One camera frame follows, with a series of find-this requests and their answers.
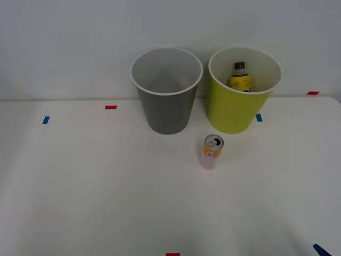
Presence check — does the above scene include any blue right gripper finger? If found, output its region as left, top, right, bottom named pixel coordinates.
left=312, top=243, right=333, bottom=256

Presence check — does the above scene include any orange drink can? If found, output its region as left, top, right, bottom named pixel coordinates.
left=200, top=134, right=225, bottom=171

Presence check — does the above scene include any yellow-green plastic waste bin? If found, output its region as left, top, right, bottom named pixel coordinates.
left=208, top=46, right=282, bottom=135

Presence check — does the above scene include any small bottle with yellow label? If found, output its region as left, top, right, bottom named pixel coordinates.
left=229, top=61, right=252, bottom=93

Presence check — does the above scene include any grey plastic waste bin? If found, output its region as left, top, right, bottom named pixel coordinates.
left=130, top=47, right=204, bottom=135

